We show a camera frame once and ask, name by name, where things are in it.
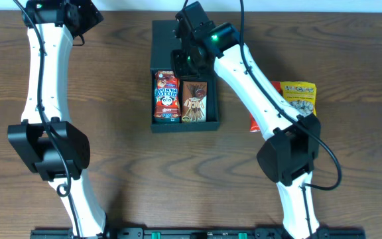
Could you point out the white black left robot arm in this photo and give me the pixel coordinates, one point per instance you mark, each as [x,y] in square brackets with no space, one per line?
[45,139]

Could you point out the black mounting rail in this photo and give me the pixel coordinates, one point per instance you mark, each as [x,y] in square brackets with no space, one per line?
[258,233]

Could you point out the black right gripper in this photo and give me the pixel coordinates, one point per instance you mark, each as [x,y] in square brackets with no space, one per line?
[180,63]

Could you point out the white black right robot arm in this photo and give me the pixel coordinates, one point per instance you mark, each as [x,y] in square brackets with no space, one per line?
[291,139]

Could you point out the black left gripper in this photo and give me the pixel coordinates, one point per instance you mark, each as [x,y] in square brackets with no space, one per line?
[89,13]

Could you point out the red Hacks candy bag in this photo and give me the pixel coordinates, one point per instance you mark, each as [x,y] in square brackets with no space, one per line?
[254,127]

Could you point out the yellow Hacks candy bag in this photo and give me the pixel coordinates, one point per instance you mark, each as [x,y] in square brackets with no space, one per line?
[300,95]

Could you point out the brown Pocky box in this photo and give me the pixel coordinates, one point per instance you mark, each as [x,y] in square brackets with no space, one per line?
[194,98]

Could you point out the dark green gift box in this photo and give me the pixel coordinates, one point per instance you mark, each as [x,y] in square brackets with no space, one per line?
[163,43]

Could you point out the Hello Panda snack bag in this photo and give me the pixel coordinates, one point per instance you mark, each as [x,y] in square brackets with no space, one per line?
[167,94]

